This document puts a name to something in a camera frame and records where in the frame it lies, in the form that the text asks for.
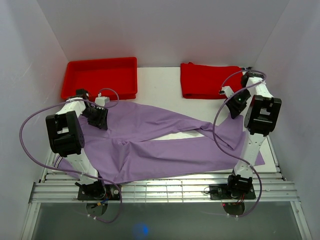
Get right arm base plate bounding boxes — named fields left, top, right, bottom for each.
left=208, top=183, right=256, bottom=200

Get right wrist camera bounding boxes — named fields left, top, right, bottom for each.
left=219, top=86, right=234, bottom=98

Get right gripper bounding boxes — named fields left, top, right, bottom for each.
left=224, top=87, right=251, bottom=119

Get purple trousers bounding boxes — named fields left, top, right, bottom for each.
left=51, top=101, right=266, bottom=185

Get red plastic tray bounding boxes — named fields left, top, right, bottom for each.
left=60, top=57, right=138, bottom=101

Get folded red trousers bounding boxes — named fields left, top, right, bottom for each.
left=180, top=62, right=243, bottom=100

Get aluminium frame rail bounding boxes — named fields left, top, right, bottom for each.
left=29, top=172, right=300, bottom=203

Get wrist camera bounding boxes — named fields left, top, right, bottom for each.
left=94, top=93, right=110, bottom=109
left=219, top=86, right=234, bottom=98

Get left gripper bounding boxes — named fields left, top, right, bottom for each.
left=80, top=105, right=109, bottom=130

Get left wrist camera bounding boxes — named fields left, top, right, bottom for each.
left=94, top=93, right=110, bottom=109

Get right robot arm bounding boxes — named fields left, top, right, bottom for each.
left=221, top=70, right=282, bottom=199

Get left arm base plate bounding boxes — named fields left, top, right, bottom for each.
left=76, top=182, right=120, bottom=201

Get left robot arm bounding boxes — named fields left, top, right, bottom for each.
left=45, top=88, right=109, bottom=200

